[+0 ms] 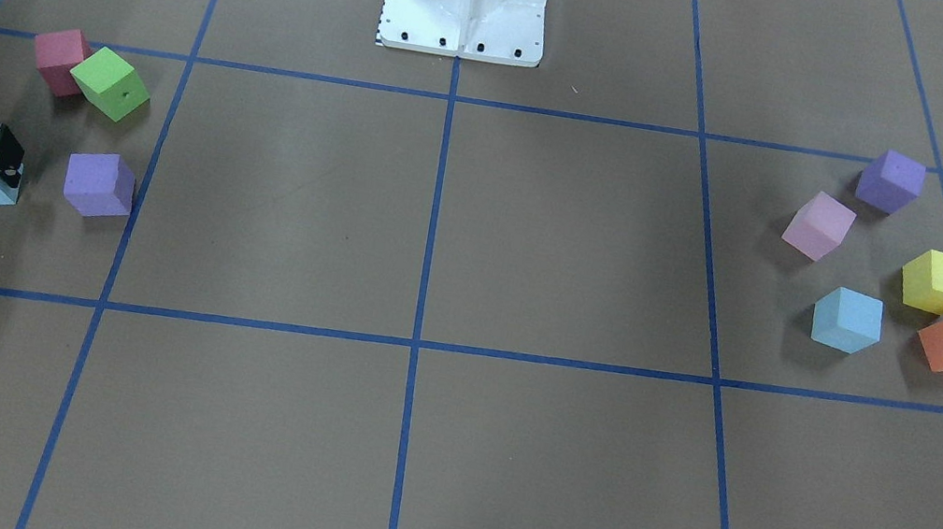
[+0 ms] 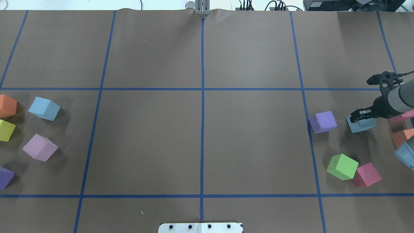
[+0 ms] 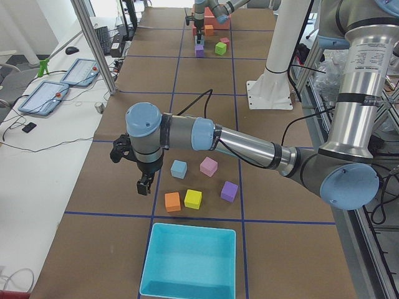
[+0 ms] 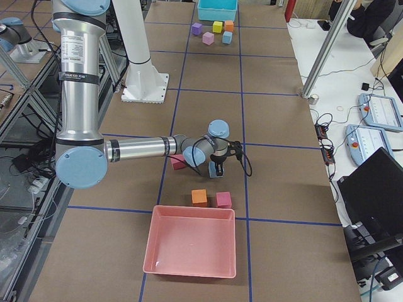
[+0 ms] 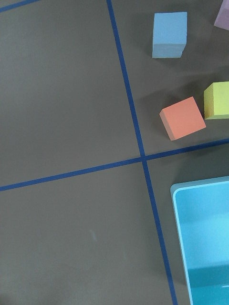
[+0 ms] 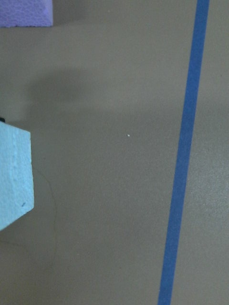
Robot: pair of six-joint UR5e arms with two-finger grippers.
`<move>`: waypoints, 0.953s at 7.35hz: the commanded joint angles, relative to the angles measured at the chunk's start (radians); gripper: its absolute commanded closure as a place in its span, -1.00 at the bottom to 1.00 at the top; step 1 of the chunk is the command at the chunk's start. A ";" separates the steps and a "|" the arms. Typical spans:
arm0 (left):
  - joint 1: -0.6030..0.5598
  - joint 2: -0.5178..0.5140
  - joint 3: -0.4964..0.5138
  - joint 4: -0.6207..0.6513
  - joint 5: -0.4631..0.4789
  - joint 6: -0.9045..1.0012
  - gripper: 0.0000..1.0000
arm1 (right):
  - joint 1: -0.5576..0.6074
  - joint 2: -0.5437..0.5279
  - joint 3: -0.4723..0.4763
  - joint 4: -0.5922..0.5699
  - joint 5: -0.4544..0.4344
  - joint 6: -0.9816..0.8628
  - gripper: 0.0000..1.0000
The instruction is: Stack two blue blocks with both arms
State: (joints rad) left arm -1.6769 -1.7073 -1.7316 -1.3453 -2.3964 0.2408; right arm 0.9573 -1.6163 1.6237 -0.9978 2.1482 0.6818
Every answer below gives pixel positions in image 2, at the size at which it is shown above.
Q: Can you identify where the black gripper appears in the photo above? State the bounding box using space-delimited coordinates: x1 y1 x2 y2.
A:
350 95 393 123

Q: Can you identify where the light blue block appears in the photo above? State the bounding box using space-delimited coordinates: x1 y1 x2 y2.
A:
346 115 377 134
28 97 61 121

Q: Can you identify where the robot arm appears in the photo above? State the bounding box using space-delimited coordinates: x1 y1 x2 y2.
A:
346 81 414 170

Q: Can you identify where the pink-red block near tray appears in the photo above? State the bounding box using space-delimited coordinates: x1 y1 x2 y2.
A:
389 110 414 123

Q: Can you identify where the purple block right side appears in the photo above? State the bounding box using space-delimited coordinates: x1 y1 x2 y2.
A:
309 111 338 134

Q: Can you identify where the purple block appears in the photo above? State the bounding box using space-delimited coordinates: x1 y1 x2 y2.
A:
309 111 338 134
0 167 16 190

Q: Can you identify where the orange block right side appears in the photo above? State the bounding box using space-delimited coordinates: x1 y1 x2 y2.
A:
391 128 414 149

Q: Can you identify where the orange block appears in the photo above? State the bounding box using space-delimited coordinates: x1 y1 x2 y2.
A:
391 128 414 149
0 94 17 118

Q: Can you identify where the red block beside green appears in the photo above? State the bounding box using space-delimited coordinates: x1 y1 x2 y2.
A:
352 162 382 187

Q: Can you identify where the metal cylinder weight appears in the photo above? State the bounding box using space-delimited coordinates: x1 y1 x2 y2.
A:
185 1 196 9

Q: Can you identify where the pink block left side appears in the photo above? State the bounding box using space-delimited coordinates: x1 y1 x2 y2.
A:
22 134 58 162

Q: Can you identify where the orange block left side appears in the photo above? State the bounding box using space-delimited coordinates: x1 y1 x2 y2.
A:
0 94 17 118

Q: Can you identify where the yellow block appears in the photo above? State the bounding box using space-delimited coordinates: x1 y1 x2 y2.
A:
0 120 16 142

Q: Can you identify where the purple block left side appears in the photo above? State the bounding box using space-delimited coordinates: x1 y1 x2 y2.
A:
0 167 16 190

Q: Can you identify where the aluminium camera post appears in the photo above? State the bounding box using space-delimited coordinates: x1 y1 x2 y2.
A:
194 0 211 15

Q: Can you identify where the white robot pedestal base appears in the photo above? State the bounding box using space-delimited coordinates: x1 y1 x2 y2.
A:
158 222 244 233

